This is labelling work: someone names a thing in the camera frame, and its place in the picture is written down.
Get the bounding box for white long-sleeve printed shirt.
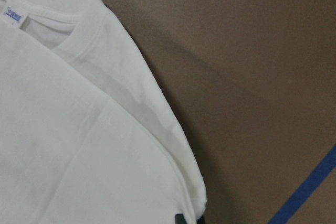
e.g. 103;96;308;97
1;0;207;223

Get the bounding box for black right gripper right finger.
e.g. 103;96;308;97
196;215;206;224

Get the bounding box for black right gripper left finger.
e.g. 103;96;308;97
175;214;187;224

